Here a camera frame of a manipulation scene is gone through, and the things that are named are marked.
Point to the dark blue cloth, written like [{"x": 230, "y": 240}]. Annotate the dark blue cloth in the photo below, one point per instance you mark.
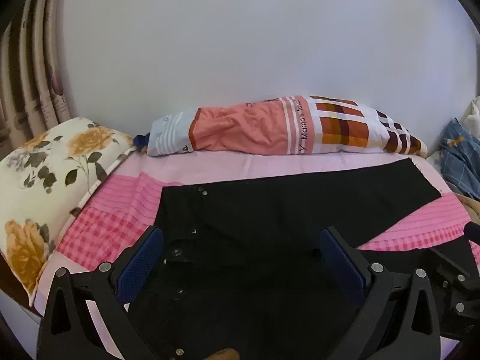
[{"x": 141, "y": 141}]

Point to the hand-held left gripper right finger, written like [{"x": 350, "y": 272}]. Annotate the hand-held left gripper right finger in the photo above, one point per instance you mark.
[{"x": 344, "y": 266}]

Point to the white cloth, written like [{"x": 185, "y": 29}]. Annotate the white cloth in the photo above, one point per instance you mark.
[{"x": 473, "y": 116}]

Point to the striped floral curtain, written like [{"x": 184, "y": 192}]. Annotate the striped floral curtain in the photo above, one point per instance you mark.
[{"x": 33, "y": 82}]

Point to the black pants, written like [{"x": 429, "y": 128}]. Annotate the black pants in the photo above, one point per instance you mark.
[{"x": 262, "y": 213}]

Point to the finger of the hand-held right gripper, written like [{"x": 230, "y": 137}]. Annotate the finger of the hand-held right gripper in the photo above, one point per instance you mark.
[
  {"x": 473, "y": 230},
  {"x": 450, "y": 266}
]

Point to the pink checked bedsheet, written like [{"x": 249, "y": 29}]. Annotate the pink checked bedsheet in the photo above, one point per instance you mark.
[{"x": 123, "y": 210}]

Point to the floral pillow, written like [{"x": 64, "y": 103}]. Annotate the floral pillow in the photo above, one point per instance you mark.
[{"x": 56, "y": 165}]

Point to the blue plaid cloth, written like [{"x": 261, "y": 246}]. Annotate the blue plaid cloth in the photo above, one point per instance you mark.
[{"x": 459, "y": 153}]

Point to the orange plaid folded quilt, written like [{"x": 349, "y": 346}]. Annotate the orange plaid folded quilt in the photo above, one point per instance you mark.
[{"x": 262, "y": 127}]

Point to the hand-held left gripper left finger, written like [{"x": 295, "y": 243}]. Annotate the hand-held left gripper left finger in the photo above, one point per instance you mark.
[{"x": 139, "y": 264}]

